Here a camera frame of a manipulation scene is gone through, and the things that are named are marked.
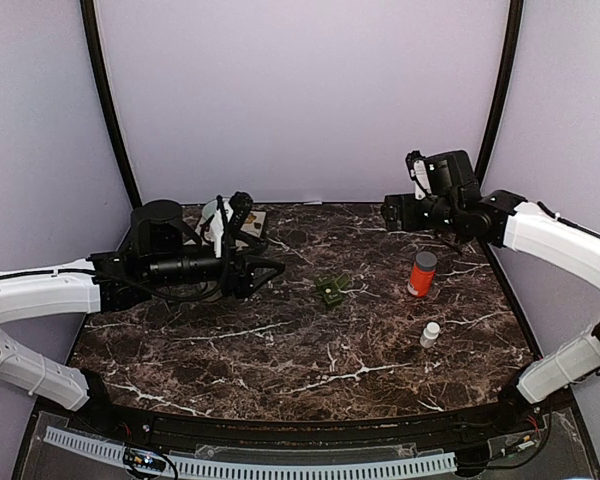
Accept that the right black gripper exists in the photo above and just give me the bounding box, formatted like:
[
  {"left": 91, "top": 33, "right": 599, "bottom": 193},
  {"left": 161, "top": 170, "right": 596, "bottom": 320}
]
[{"left": 383, "top": 192, "right": 461, "bottom": 234}]

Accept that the grey bottle cap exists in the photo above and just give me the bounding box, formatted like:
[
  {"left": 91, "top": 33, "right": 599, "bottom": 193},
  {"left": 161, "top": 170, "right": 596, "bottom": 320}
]
[{"left": 415, "top": 251, "right": 437, "bottom": 272}]

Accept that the orange pill bottle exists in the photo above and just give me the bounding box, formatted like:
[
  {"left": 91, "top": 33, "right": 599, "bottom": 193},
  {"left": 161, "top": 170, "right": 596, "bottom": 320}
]
[{"left": 407, "top": 264, "right": 436, "bottom": 297}]

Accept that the small white pill bottle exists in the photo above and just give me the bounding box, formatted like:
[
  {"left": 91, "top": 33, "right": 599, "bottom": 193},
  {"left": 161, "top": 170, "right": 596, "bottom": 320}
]
[{"left": 420, "top": 322, "right": 440, "bottom": 348}]

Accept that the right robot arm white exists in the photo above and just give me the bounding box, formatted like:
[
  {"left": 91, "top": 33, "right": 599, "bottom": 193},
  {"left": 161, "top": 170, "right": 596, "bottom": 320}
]
[{"left": 381, "top": 150, "right": 600, "bottom": 434}]

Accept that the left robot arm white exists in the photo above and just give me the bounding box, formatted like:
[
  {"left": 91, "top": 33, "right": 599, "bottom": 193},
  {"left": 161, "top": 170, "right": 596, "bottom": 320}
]
[{"left": 0, "top": 192, "right": 285, "bottom": 436}]

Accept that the square floral ceramic plate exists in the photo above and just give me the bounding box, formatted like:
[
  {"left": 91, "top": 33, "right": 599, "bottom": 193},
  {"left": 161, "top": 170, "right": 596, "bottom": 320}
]
[{"left": 196, "top": 211, "right": 266, "bottom": 243}]

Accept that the teal ceramic bowl on plate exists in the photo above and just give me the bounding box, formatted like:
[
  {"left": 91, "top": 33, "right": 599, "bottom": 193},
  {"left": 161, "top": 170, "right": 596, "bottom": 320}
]
[{"left": 200, "top": 199, "right": 218, "bottom": 225}]

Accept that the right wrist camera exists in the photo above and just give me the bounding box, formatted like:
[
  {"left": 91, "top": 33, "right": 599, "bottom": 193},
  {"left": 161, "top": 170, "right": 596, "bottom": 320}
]
[{"left": 405, "top": 150, "right": 436, "bottom": 200}]

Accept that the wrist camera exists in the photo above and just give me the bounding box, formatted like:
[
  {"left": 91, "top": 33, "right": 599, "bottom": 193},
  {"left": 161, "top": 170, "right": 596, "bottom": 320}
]
[
  {"left": 201, "top": 191, "right": 253, "bottom": 258},
  {"left": 405, "top": 150, "right": 436, "bottom": 200}
]

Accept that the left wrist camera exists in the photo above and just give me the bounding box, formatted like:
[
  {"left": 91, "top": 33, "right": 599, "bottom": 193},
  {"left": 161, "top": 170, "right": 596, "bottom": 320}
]
[{"left": 201, "top": 191, "right": 253, "bottom": 258}]

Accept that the black front table rail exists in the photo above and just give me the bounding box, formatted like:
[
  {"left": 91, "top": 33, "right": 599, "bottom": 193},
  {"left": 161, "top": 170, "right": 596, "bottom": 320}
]
[{"left": 19, "top": 384, "right": 582, "bottom": 454}]

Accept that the grey slotted cable duct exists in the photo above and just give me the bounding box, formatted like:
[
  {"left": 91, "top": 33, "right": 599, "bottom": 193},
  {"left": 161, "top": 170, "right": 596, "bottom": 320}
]
[{"left": 42, "top": 427, "right": 457, "bottom": 479}]

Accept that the black right corner frame post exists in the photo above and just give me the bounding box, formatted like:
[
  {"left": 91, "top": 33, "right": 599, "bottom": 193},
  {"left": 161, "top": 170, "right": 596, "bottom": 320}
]
[{"left": 474, "top": 0, "right": 524, "bottom": 184}]

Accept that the black corner frame post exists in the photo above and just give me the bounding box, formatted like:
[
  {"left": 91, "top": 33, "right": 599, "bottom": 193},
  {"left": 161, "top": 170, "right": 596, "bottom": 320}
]
[
  {"left": 474, "top": 0, "right": 524, "bottom": 184},
  {"left": 80, "top": 0, "right": 142, "bottom": 208}
]

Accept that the black left corner frame post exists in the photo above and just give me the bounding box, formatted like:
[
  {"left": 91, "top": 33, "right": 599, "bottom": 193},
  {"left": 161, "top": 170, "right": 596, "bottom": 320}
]
[{"left": 80, "top": 0, "right": 142, "bottom": 208}]

